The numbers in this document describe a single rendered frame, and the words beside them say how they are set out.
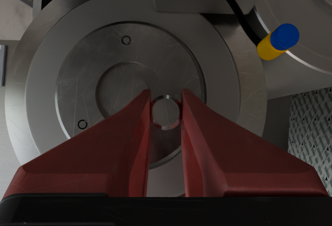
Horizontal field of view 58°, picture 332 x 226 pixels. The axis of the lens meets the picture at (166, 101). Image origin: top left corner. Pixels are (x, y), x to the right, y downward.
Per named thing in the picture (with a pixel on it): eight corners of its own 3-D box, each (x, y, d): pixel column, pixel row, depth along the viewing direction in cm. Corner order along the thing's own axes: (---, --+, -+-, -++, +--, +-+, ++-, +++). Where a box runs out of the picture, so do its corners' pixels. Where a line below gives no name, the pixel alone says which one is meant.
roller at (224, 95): (245, -7, 16) (236, 214, 15) (201, 70, 42) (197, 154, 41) (32, -16, 16) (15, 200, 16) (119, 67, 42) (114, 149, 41)
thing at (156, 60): (96, -6, 15) (231, 60, 15) (105, 9, 17) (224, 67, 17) (26, 127, 15) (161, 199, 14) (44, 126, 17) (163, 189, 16)
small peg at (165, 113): (187, 124, 12) (153, 134, 12) (184, 123, 15) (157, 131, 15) (177, 90, 12) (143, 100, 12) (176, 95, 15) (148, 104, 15)
